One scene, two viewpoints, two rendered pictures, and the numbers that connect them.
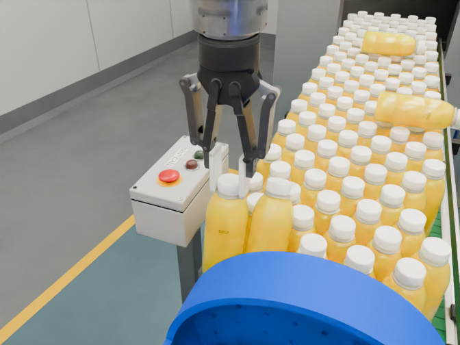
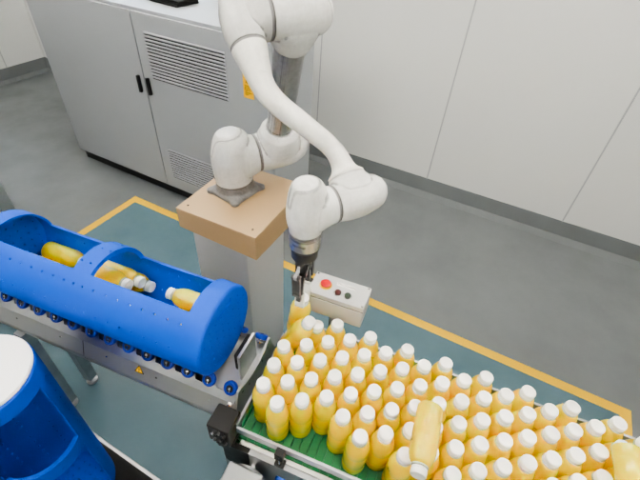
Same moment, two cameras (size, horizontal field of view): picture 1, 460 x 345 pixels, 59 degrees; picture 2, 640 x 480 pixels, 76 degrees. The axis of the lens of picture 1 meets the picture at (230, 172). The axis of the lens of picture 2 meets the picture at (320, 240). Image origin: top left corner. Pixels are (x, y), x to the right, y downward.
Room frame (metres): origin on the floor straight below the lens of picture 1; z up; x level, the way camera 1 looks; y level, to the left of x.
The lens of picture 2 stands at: (0.48, -0.84, 2.14)
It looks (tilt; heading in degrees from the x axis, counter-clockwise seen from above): 42 degrees down; 86
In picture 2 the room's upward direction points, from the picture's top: 5 degrees clockwise
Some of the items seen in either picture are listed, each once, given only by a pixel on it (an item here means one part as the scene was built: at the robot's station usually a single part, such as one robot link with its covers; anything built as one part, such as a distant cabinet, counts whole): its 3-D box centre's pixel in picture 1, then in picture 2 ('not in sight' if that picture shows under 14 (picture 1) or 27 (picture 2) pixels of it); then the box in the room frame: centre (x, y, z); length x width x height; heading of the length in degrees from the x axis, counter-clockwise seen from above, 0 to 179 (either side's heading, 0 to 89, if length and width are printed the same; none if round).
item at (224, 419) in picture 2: not in sight; (226, 425); (0.29, -0.31, 0.95); 0.10 x 0.07 x 0.10; 68
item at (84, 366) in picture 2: not in sight; (72, 347); (-0.63, 0.34, 0.31); 0.06 x 0.06 x 0.63; 68
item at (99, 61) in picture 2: not in sight; (175, 103); (-0.55, 2.32, 0.72); 2.15 x 0.54 x 1.45; 151
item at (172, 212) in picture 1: (184, 186); (338, 298); (0.62, 0.09, 1.05); 0.20 x 0.10 x 0.10; 158
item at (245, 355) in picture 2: not in sight; (245, 355); (0.32, -0.11, 0.99); 0.10 x 0.02 x 0.12; 68
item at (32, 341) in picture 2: not in sight; (50, 370); (-0.68, 0.21, 0.31); 0.06 x 0.06 x 0.63; 68
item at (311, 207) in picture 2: not in sight; (310, 205); (0.51, 0.01, 1.51); 0.13 x 0.11 x 0.16; 27
